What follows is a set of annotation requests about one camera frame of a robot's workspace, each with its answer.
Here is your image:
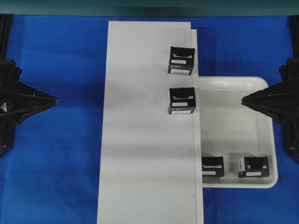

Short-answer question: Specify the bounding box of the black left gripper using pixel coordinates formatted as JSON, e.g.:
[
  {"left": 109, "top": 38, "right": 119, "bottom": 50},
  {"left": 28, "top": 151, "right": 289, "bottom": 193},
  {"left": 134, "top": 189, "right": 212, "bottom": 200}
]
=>
[{"left": 0, "top": 60, "right": 57, "bottom": 125}]

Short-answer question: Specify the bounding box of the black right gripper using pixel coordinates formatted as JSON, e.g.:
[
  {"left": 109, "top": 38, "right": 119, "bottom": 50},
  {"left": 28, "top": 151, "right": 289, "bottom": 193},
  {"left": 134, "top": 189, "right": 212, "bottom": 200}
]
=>
[{"left": 242, "top": 58, "right": 299, "bottom": 125}]

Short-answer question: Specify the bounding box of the black Dynamixel box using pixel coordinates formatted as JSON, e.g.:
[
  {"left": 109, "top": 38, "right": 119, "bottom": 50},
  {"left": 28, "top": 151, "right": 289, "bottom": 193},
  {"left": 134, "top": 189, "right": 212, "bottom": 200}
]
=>
[{"left": 201, "top": 156, "right": 224, "bottom": 177}]

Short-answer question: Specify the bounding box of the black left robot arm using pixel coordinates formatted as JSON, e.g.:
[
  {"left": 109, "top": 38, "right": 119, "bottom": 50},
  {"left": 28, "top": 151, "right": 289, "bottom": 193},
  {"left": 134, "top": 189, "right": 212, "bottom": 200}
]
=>
[{"left": 0, "top": 14, "right": 57, "bottom": 154}]

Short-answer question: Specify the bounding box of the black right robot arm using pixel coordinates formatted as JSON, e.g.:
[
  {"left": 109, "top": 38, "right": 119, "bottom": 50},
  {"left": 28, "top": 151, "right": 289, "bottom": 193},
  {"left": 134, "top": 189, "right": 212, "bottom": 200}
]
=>
[{"left": 242, "top": 15, "right": 299, "bottom": 161}]

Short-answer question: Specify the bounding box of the black box white side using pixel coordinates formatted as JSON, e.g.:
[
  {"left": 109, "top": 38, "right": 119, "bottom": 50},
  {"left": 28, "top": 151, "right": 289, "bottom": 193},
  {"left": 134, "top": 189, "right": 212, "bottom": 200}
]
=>
[{"left": 238, "top": 157, "right": 270, "bottom": 178}]

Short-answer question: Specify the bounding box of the black box middle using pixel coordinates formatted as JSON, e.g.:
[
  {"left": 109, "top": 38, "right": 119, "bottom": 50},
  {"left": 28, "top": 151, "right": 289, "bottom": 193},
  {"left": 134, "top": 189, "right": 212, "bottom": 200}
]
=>
[{"left": 168, "top": 87, "right": 196, "bottom": 115}]

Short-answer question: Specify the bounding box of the black box top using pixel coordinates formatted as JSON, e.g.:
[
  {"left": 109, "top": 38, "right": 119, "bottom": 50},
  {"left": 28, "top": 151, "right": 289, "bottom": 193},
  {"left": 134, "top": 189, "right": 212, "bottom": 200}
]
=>
[{"left": 168, "top": 47, "right": 195, "bottom": 76}]

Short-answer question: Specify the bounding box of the white base board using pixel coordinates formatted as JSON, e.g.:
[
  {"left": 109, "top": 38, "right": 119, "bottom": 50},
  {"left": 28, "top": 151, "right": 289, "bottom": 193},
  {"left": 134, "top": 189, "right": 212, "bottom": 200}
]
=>
[{"left": 97, "top": 21, "right": 204, "bottom": 224}]

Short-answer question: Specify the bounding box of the blue table cloth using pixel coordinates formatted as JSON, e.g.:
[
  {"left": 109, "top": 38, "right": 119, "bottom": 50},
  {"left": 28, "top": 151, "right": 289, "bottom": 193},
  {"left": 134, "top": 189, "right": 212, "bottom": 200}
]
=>
[{"left": 0, "top": 15, "right": 293, "bottom": 224}]

